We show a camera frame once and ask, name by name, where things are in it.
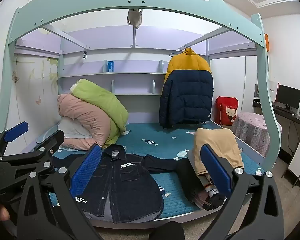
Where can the green quilt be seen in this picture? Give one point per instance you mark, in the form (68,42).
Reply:
(100,100)

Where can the pink quilt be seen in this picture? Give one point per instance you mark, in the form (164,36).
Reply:
(85,120)

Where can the yellow and navy puffer jacket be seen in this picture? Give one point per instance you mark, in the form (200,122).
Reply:
(187,92)

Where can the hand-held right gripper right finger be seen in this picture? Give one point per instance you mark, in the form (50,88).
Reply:
(215,170)

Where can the stack of clothes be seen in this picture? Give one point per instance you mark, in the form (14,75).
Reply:
(215,140)

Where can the dusky pink folded garment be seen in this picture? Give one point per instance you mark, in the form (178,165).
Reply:
(202,198)

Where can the red cartoon bag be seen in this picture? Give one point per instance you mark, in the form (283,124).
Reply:
(226,110)

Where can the light green bunk bed frame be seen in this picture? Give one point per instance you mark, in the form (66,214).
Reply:
(165,2)

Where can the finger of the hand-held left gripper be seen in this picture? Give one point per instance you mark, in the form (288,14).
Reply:
(16,131)
(52,140)

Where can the teal quilted bed mat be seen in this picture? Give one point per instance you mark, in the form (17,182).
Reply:
(165,140)

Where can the black hanging tag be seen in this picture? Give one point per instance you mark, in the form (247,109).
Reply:
(84,55)

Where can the clothes hanger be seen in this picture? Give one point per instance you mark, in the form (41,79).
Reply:
(174,53)

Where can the small blue box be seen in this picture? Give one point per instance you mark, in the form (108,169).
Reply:
(110,66)

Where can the black garment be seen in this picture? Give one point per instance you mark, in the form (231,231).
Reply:
(187,180)

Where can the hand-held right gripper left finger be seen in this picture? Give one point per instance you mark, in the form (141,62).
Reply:
(87,167)

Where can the white pillow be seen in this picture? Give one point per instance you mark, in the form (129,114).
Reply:
(70,130)

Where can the white cardboard box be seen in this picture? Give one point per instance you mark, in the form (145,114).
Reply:
(271,90)

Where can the grey garment with orange trim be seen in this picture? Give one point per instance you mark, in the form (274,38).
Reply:
(207,182)

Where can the black computer monitor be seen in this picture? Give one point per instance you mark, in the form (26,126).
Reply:
(288,96)

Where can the person's left hand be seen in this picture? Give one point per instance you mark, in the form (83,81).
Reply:
(0,212)

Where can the dark desk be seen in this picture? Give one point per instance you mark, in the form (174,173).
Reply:
(290,122)

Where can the orange wall item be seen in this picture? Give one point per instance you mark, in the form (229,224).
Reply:
(266,42)

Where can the grey hanging cloth bag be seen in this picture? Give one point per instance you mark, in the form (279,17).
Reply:
(134,17)

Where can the person's black shoe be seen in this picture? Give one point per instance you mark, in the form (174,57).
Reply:
(166,231)

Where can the lilac wall shelf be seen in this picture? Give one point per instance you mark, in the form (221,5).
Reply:
(110,80)

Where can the dark denim jacket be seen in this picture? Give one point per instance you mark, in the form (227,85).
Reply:
(130,187)

